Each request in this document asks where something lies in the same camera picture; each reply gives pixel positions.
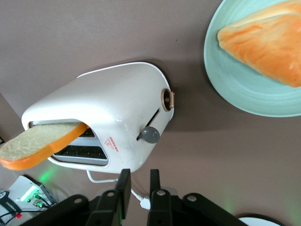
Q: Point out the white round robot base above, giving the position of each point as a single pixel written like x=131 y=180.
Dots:
x=258 y=221

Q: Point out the triangular orange bread piece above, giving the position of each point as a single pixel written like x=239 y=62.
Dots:
x=265 y=47

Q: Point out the brass toaster dial knob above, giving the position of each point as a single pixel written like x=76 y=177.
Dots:
x=168 y=100

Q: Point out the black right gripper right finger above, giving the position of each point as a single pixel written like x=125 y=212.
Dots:
x=162 y=209

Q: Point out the grey control box green lights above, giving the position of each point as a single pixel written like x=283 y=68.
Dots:
x=26 y=186

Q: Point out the square toast slice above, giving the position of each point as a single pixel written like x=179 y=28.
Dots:
x=35 y=146

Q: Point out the white two-slot toaster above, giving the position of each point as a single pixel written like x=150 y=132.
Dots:
x=105 y=101

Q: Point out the grey toaster lever button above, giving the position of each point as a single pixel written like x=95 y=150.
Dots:
x=150 y=134

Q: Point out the mint green round plate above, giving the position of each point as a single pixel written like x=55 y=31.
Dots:
x=225 y=77

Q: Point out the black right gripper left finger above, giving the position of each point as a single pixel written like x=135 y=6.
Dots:
x=110 y=207

